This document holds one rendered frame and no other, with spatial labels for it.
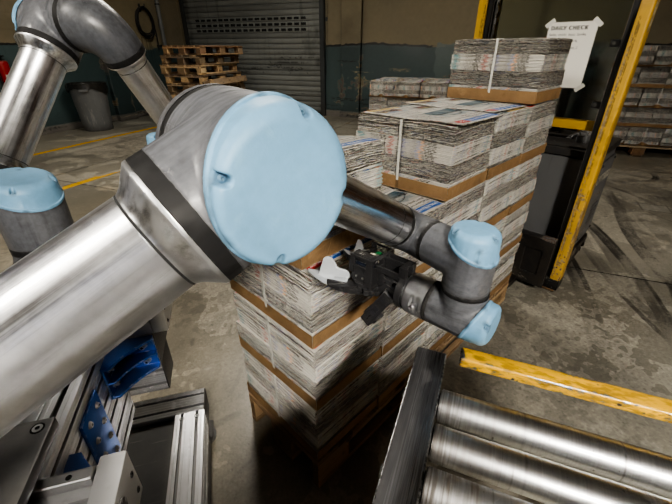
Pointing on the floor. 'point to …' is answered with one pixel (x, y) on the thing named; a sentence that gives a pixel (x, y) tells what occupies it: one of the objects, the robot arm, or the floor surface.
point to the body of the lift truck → (563, 186)
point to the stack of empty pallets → (197, 65)
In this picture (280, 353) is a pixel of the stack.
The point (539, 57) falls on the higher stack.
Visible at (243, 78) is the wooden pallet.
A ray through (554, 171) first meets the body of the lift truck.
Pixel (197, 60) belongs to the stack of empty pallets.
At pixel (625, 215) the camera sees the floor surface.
